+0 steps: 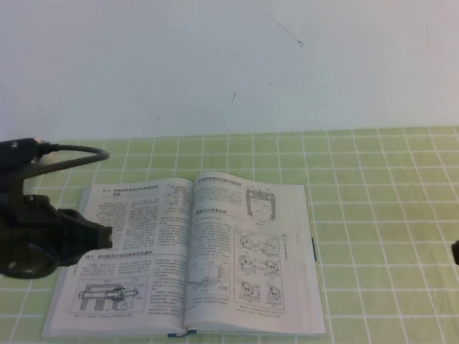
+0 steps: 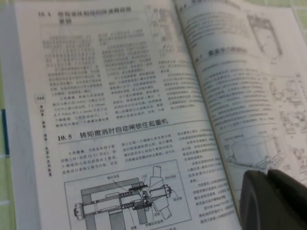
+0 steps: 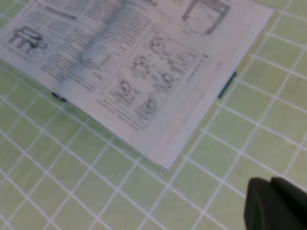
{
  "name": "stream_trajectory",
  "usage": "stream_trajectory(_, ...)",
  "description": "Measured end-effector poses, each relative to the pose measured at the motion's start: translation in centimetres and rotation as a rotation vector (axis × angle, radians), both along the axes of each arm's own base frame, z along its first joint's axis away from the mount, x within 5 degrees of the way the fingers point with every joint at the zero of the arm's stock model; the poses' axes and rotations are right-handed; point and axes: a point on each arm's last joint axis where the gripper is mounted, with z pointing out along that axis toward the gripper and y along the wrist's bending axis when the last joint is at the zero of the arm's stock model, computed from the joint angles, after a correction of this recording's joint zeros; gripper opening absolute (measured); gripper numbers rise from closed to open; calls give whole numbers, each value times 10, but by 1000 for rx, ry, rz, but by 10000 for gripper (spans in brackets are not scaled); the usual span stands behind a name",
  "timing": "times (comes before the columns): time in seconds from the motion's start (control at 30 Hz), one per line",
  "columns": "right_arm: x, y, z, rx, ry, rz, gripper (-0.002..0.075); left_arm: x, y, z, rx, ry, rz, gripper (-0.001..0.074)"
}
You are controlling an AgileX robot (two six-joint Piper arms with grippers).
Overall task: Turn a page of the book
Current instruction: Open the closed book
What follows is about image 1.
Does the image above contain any thick black camera cable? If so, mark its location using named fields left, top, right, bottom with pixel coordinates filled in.
left=21, top=143, right=110, bottom=180

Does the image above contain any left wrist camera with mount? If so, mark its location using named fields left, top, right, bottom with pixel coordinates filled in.
left=0, top=138, right=51, bottom=201

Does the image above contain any technical book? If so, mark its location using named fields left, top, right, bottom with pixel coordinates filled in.
left=42, top=175, right=327, bottom=340

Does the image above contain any green checkered tablecloth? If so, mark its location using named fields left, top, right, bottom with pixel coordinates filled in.
left=0, top=125, right=459, bottom=344

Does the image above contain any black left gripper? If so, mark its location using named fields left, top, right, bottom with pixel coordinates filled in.
left=14, top=194, right=115, bottom=280

